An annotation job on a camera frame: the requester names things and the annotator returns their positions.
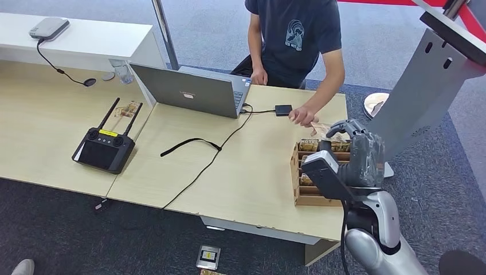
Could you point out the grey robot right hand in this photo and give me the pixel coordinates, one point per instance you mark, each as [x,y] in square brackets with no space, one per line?
[364,159]

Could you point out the person's right hand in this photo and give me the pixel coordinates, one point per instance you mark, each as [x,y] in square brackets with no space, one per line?
[259,76]

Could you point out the person's left hand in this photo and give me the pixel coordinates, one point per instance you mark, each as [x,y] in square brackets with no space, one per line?
[303,116]

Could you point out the person's left forearm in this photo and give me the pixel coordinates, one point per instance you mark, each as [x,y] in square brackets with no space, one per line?
[326,93]

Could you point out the person's right forearm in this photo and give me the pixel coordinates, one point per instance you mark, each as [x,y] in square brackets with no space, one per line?
[255,53]

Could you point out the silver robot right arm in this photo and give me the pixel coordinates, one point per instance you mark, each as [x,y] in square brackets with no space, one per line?
[383,224]

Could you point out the person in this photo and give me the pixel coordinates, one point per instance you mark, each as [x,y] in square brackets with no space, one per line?
[292,34]

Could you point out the wooden card holder box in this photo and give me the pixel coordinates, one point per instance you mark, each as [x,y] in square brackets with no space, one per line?
[315,199]

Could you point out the small black hub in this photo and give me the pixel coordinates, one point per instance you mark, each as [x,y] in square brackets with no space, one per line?
[283,110]

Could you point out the grey laptop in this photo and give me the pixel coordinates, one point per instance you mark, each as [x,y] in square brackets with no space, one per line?
[186,91]

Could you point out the grey kiosk stand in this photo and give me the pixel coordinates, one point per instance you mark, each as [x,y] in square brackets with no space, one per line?
[425,95]

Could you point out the metal pole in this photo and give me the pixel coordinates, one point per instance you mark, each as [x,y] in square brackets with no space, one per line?
[166,38]

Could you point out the white desk underframe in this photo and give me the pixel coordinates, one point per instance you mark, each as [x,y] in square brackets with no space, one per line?
[262,229]

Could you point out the black round object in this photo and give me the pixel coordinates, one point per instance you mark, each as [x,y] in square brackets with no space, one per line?
[461,264]

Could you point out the white round coaster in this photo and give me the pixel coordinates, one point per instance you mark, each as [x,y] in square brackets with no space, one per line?
[108,76]

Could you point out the white side desk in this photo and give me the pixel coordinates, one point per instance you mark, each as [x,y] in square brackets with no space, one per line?
[87,41]

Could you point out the black remote controller with antennas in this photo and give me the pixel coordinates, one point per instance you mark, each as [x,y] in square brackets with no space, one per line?
[100,153]

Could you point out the grey router box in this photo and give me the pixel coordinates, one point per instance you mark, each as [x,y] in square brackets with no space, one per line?
[48,28]

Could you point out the grey shoe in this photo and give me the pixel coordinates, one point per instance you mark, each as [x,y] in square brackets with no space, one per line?
[23,268]

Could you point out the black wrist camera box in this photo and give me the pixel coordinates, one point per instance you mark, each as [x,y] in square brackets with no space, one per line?
[326,178]

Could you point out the round silver base plate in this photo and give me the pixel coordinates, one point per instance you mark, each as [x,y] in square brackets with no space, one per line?
[374,104]

